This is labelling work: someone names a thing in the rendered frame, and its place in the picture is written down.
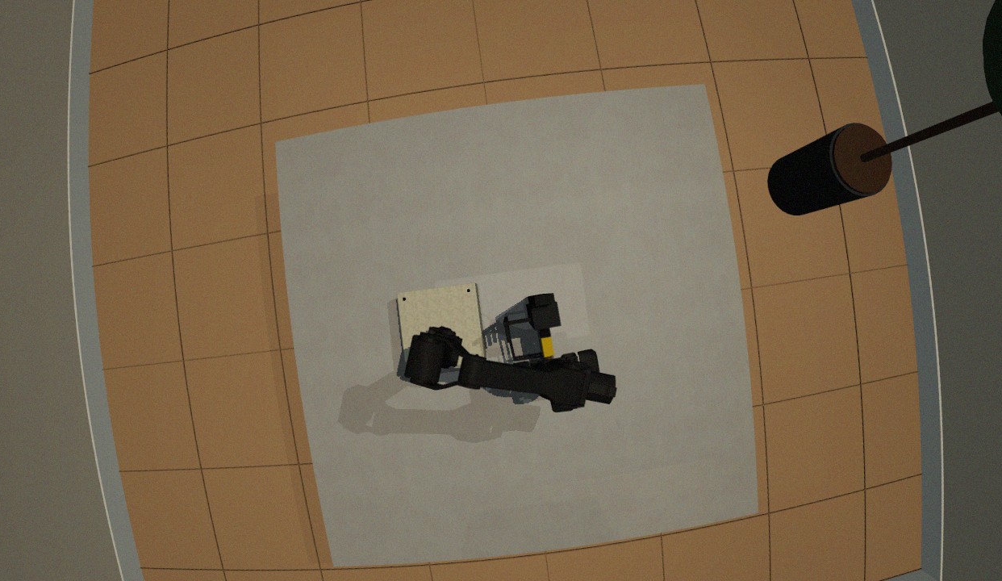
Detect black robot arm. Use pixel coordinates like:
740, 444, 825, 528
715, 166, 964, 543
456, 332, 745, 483
404, 326, 616, 412

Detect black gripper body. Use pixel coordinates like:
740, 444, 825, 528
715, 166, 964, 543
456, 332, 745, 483
513, 349, 600, 372

